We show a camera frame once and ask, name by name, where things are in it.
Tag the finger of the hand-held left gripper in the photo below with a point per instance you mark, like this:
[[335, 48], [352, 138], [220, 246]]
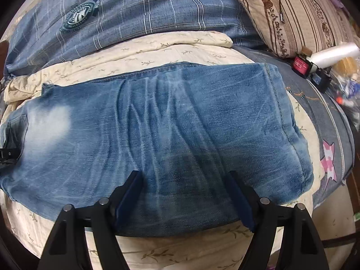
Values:
[[6, 156]]

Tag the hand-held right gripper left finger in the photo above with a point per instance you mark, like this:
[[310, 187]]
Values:
[[128, 202]]

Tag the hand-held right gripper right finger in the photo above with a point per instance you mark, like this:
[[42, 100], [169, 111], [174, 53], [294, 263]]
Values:
[[242, 199]]

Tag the blue denim pants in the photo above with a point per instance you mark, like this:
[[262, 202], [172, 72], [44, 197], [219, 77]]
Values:
[[168, 118]]

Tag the grey-blue star-print bedsheet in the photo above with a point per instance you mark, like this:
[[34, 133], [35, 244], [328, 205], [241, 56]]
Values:
[[323, 118]]

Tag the small black box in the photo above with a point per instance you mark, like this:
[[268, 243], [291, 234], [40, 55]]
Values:
[[320, 78]]

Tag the small red box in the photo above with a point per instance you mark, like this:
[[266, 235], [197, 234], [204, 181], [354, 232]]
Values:
[[300, 66]]

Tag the clear plastic bag of sundries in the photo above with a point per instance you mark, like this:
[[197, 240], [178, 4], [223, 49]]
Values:
[[347, 84]]

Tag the cream leaf-print blanket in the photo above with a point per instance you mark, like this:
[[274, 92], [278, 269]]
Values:
[[168, 47]]

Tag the clear plastic roll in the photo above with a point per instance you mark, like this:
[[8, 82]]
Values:
[[334, 52]]

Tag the striped floral pillow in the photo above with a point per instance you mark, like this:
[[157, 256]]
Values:
[[295, 14]]

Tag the blue plaid duvet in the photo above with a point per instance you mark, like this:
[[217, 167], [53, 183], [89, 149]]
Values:
[[140, 5]]

